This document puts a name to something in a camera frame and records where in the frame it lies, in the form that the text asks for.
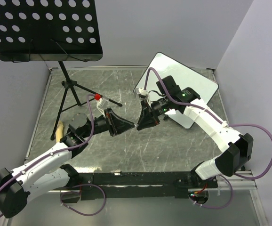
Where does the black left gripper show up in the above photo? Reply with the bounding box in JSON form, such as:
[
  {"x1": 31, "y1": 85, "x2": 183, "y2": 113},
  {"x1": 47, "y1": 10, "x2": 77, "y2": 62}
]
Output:
[{"x1": 81, "y1": 107, "x2": 135, "y2": 138}]

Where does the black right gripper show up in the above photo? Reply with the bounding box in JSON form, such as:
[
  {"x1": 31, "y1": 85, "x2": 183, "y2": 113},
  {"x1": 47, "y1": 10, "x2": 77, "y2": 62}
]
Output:
[{"x1": 136, "y1": 96, "x2": 171, "y2": 130}]

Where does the white whiteboard black frame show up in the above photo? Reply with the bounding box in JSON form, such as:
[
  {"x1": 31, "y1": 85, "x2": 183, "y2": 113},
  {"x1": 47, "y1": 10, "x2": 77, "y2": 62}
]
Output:
[{"x1": 134, "y1": 52, "x2": 219, "y2": 129}]

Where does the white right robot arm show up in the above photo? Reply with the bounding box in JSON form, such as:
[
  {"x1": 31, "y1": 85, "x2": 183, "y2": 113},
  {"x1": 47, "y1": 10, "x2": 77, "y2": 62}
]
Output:
[{"x1": 135, "y1": 76, "x2": 253, "y2": 187}]

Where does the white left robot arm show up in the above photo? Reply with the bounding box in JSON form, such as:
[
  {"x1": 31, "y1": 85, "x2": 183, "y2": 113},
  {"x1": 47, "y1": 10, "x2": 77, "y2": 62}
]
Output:
[{"x1": 0, "y1": 108, "x2": 135, "y2": 218}]

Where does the black perforated music stand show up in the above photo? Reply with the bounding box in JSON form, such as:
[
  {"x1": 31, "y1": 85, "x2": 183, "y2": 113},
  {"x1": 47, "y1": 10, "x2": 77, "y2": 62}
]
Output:
[{"x1": 0, "y1": 0, "x2": 123, "y2": 141}]

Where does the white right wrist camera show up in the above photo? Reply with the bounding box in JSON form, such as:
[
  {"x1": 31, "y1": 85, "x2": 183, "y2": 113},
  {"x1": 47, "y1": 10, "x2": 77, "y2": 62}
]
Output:
[{"x1": 136, "y1": 88, "x2": 150, "y2": 102}]

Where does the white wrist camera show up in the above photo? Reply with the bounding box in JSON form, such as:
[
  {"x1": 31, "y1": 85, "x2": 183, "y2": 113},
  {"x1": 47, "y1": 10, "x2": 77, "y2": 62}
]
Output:
[
  {"x1": 136, "y1": 88, "x2": 150, "y2": 102},
  {"x1": 94, "y1": 94, "x2": 109, "y2": 117}
]

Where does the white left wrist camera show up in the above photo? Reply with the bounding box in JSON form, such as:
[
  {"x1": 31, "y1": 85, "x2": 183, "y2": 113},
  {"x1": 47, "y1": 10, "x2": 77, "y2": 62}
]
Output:
[{"x1": 94, "y1": 94, "x2": 109, "y2": 117}]

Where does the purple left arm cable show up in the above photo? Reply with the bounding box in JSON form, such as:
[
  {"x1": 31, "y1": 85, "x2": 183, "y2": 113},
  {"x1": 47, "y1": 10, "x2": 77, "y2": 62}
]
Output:
[{"x1": 0, "y1": 94, "x2": 107, "y2": 221}]

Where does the beige wooden handle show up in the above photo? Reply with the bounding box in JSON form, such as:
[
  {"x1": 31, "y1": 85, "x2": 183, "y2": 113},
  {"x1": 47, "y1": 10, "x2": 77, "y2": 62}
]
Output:
[{"x1": 55, "y1": 121, "x2": 64, "y2": 143}]

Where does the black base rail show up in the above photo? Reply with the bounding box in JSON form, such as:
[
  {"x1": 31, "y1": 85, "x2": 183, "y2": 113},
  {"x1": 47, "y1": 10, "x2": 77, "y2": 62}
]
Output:
[{"x1": 57, "y1": 171, "x2": 218, "y2": 201}]

